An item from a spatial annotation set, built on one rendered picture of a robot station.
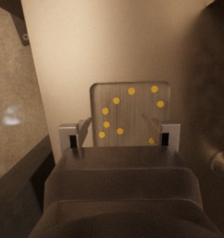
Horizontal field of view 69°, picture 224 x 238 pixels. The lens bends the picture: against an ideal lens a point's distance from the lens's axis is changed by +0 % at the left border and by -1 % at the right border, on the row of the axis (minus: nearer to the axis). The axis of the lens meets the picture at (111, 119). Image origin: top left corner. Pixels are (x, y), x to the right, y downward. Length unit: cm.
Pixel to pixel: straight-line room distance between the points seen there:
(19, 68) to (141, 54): 102
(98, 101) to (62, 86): 6
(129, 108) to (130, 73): 5
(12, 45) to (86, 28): 99
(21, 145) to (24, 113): 24
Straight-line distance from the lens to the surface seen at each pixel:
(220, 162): 35
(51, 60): 28
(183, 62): 28
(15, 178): 53
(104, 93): 26
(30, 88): 120
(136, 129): 28
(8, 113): 131
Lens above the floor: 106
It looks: 75 degrees down
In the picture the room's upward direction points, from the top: 176 degrees counter-clockwise
